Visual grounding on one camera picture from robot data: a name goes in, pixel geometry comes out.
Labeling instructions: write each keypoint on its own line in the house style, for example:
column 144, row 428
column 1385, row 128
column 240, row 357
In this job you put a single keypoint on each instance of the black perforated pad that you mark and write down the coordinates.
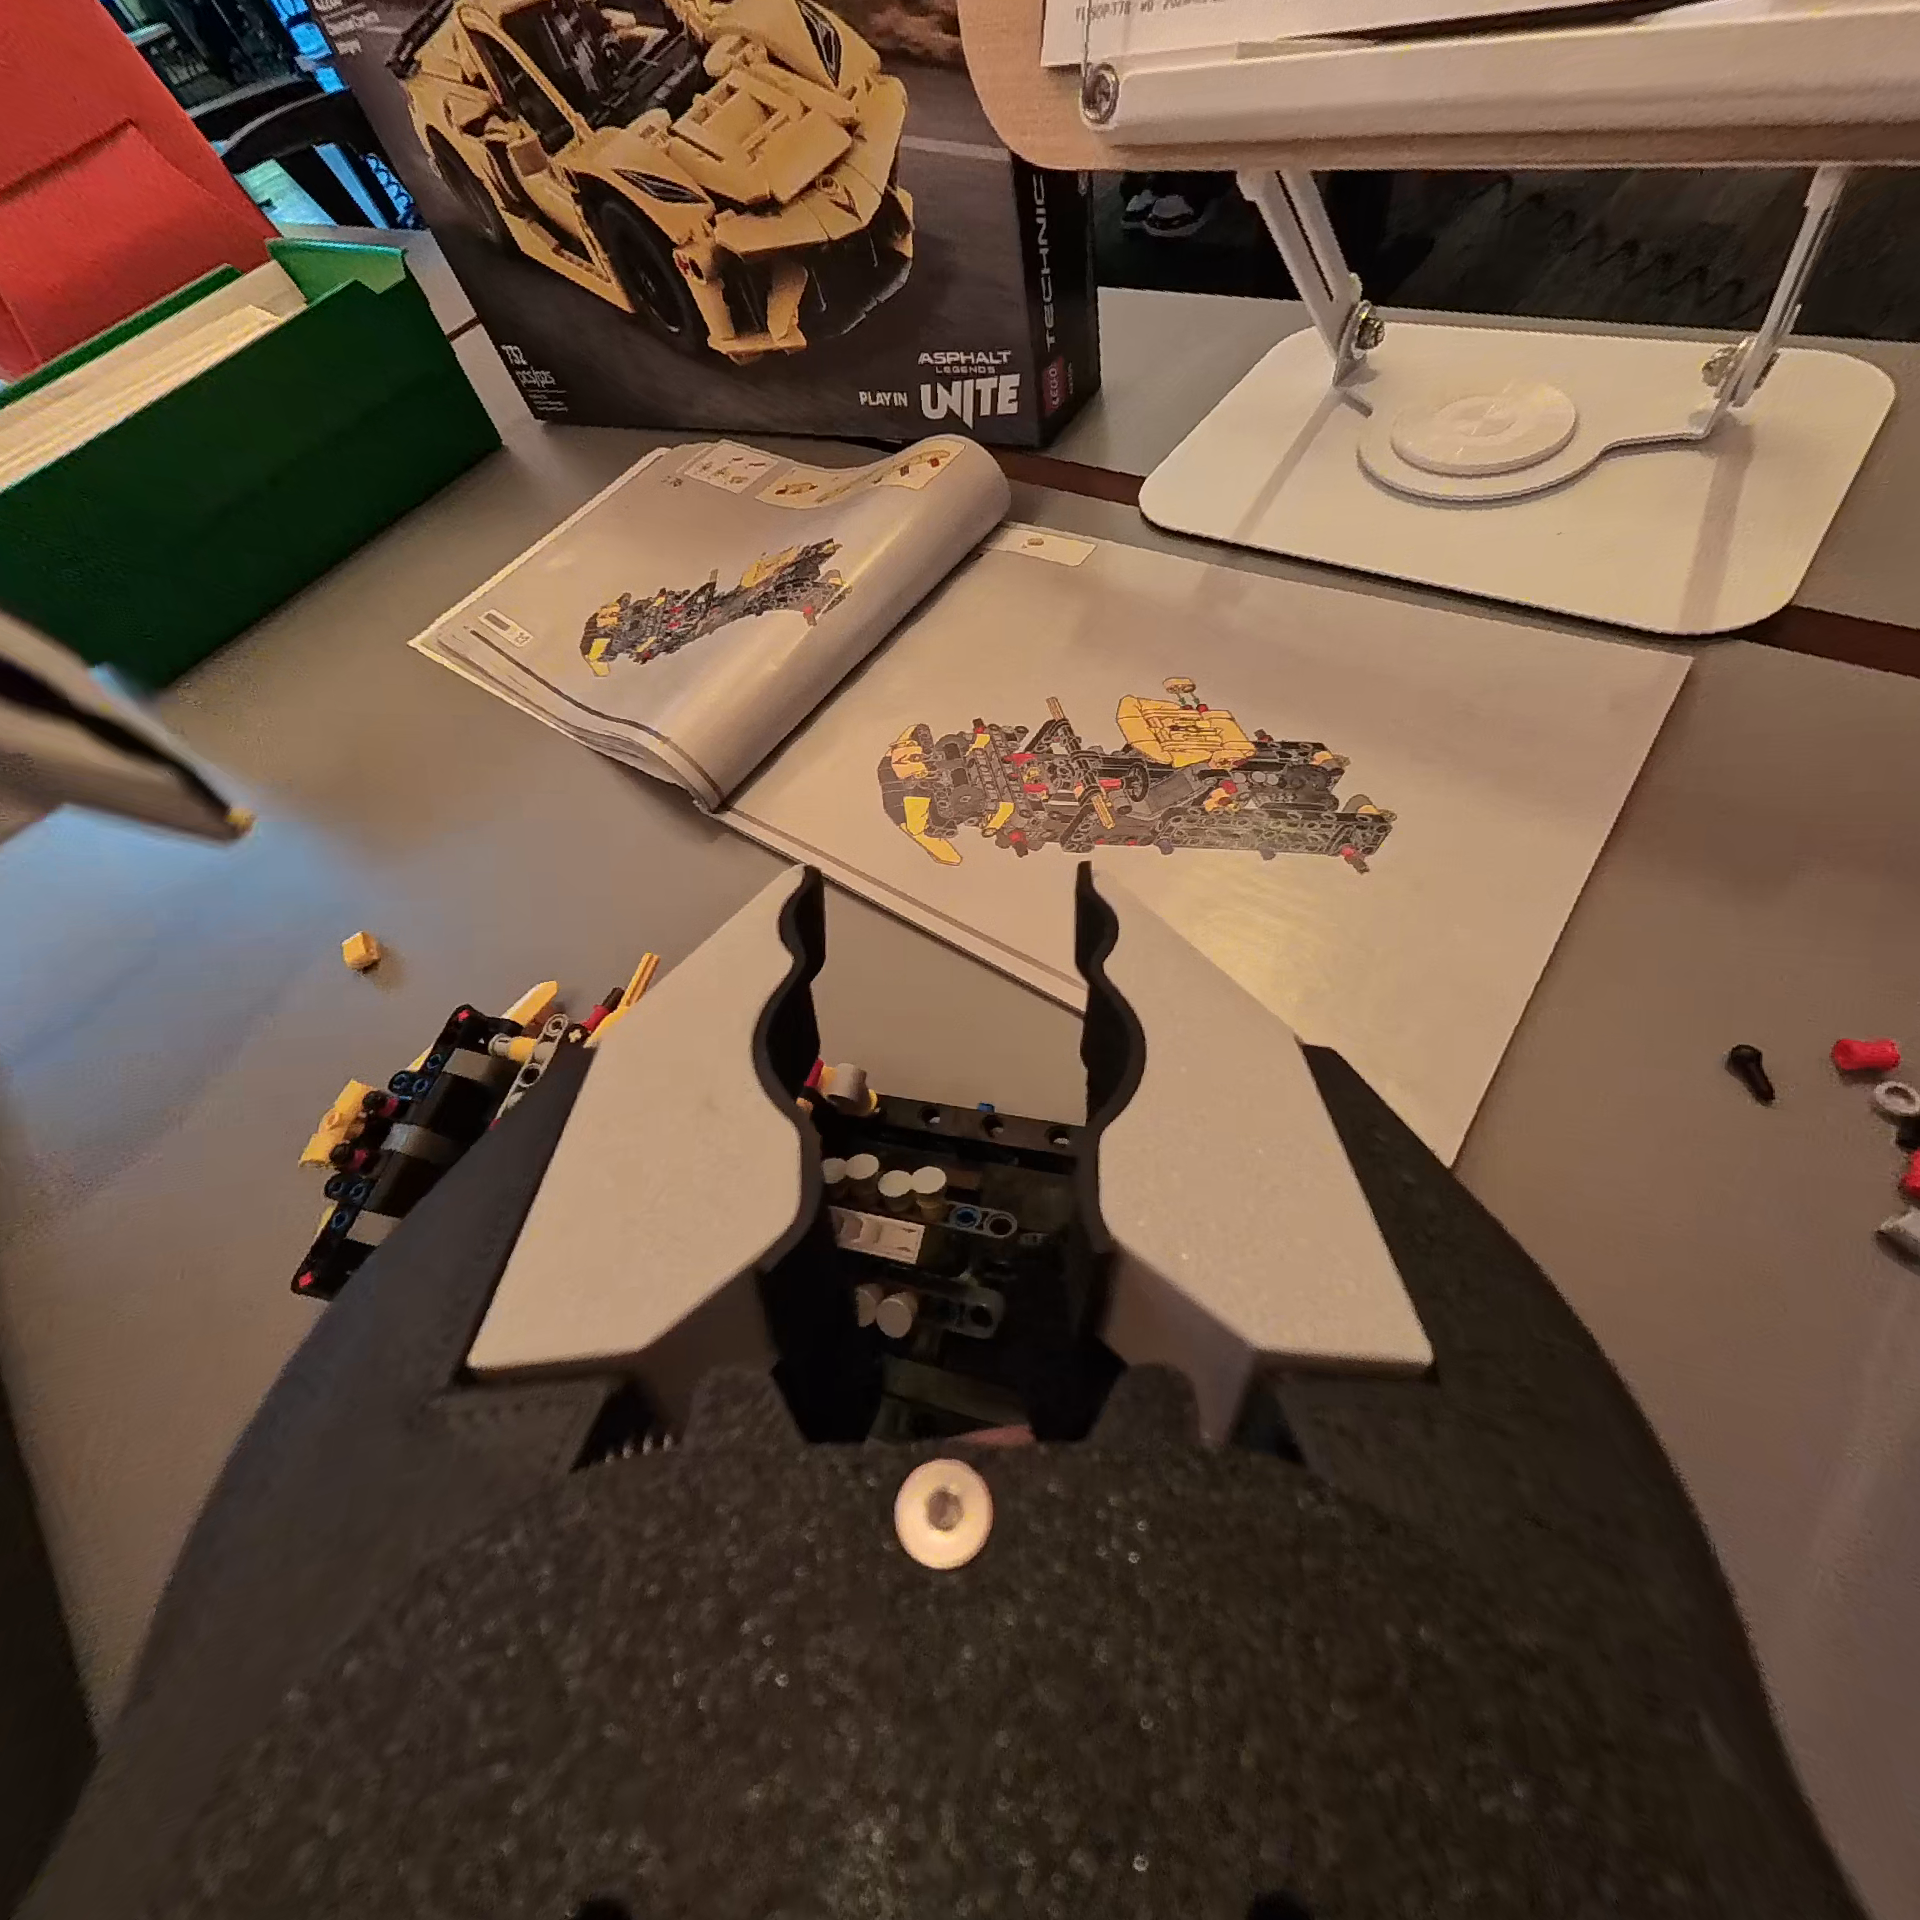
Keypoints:
column 29, row 1574

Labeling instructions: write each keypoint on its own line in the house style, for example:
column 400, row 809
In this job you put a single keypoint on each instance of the small grey bush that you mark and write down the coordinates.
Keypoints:
column 1900, row 1230

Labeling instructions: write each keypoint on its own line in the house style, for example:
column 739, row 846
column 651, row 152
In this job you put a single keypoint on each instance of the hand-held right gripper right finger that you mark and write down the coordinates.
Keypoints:
column 1276, row 1200

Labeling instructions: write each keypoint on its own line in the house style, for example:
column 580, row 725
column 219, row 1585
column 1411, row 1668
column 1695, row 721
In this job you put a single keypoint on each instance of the red box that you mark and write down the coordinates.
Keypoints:
column 92, row 150

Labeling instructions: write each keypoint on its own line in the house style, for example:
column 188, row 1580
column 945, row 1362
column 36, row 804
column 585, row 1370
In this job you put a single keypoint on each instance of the yellow black toy brick car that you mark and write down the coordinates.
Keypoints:
column 420, row 1138

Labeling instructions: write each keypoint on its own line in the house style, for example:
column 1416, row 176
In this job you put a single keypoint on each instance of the open instruction booklet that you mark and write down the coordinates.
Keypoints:
column 1425, row 900

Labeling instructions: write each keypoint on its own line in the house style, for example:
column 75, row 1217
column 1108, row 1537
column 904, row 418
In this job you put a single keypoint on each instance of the grey desk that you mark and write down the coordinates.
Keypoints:
column 451, row 854

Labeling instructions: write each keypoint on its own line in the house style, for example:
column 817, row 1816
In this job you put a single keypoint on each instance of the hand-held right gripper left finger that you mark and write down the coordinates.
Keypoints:
column 631, row 1200

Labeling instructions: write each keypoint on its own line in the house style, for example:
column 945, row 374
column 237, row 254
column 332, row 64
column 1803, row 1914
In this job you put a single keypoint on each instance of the small black pin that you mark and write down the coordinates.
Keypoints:
column 1749, row 1072

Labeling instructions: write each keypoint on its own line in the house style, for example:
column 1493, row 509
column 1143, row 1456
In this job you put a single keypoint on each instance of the white sheets stack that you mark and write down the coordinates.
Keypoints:
column 121, row 406

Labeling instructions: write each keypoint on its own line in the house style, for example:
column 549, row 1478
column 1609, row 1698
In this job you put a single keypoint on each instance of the small red connector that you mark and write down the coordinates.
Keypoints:
column 1863, row 1054

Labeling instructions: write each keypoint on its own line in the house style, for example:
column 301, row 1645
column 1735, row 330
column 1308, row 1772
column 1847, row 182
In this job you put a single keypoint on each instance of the toy car set box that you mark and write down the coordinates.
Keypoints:
column 960, row 298

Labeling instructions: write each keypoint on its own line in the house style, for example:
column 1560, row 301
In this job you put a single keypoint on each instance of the printed paper sheet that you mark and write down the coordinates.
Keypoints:
column 1200, row 21

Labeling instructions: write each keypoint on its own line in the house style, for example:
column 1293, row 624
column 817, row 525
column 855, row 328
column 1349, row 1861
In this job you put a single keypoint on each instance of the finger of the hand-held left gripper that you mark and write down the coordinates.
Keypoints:
column 92, row 770
column 59, row 652

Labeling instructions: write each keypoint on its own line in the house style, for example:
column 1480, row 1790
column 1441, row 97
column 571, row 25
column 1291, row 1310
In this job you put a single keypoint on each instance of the green box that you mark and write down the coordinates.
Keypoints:
column 300, row 494

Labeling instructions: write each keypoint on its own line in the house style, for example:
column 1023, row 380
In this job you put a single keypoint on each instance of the white document stand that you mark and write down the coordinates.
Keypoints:
column 1499, row 525

